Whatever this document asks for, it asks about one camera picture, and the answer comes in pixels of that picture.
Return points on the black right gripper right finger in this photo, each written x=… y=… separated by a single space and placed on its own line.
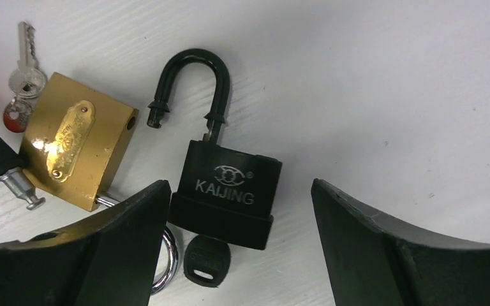
x=374 y=258

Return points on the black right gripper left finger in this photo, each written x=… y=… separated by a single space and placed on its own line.
x=108 y=258

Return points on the black padlock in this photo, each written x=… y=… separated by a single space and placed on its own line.
x=223 y=194

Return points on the black padlock key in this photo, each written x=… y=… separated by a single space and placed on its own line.
x=206 y=261

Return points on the brass padlock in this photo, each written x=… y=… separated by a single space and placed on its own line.
x=74 y=143

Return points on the silver keys of brass padlock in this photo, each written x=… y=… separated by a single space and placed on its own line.
x=26 y=82

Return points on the red cable lock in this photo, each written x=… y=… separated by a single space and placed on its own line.
x=13 y=177

